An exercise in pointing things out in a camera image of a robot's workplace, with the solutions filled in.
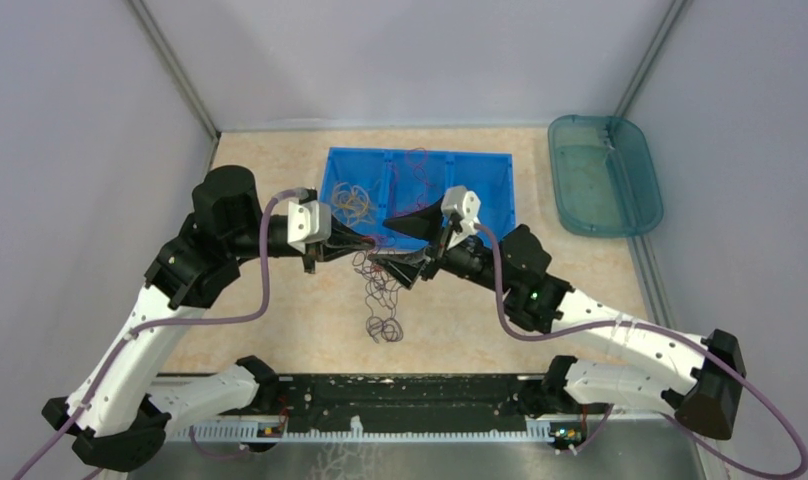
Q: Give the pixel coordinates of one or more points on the aluminium frame post left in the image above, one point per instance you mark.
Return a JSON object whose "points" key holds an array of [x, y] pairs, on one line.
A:
{"points": [[172, 64]]}

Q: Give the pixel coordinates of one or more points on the white slotted cable duct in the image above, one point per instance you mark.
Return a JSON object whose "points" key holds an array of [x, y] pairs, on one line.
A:
{"points": [[256, 431]]}

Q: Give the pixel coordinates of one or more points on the aluminium rail right side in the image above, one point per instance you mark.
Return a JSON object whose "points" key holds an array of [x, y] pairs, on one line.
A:
{"points": [[651, 284]]}

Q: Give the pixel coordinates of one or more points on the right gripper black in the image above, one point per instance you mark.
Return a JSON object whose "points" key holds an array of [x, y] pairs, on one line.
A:
{"points": [[406, 267]]}

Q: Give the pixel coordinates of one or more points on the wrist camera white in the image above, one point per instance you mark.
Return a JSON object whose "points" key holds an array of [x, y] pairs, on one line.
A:
{"points": [[307, 224], [461, 207]]}

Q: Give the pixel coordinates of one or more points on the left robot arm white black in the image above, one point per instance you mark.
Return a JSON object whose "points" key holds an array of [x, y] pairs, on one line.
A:
{"points": [[116, 422]]}

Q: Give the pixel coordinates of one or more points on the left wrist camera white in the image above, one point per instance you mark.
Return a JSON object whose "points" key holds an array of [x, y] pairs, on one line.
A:
{"points": [[307, 224]]}

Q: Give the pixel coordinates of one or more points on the aluminium frame post right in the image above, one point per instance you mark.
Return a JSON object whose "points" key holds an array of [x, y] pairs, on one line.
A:
{"points": [[676, 10]]}

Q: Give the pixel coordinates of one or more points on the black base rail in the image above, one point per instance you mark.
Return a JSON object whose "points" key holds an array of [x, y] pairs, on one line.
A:
{"points": [[415, 403]]}

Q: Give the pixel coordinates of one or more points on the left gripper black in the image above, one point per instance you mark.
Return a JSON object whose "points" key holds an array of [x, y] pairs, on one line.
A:
{"points": [[342, 242]]}

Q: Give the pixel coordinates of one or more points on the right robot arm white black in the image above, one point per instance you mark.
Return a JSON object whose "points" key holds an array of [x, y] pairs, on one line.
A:
{"points": [[696, 380]]}

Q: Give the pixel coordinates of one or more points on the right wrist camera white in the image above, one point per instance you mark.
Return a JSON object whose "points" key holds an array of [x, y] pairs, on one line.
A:
{"points": [[461, 207]]}

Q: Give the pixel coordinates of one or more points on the teal translucent plastic tray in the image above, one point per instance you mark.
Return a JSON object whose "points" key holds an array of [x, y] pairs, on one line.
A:
{"points": [[603, 177]]}

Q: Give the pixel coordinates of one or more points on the blue three-compartment plastic bin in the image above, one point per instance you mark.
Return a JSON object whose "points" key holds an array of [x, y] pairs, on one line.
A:
{"points": [[365, 186]]}

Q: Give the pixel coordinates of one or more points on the aluminium frame post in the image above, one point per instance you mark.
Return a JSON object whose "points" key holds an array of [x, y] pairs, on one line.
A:
{"points": [[676, 10], [172, 64]]}

